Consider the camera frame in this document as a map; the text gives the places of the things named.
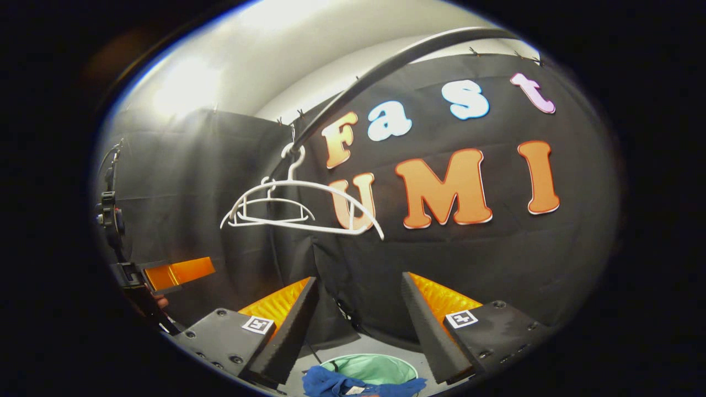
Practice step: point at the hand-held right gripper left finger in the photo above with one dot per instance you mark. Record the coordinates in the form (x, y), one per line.
(295, 331)

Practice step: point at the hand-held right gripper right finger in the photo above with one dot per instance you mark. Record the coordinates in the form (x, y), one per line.
(427, 331)

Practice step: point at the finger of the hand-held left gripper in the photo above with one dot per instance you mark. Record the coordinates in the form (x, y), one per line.
(182, 272)

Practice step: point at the green laundry hamper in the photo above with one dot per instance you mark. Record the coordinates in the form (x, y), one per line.
(380, 369)

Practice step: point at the small white plastic hanger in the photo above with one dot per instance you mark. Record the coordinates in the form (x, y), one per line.
(276, 199)

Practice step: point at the large white plastic hanger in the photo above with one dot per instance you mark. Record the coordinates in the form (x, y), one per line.
(325, 186)

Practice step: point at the white paper hang tag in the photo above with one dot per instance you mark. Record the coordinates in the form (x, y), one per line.
(354, 390)

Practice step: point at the black backdrop cloth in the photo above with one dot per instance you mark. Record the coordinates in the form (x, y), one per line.
(496, 264)
(193, 165)

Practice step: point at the black clothes rail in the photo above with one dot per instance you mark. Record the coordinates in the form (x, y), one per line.
(386, 64)

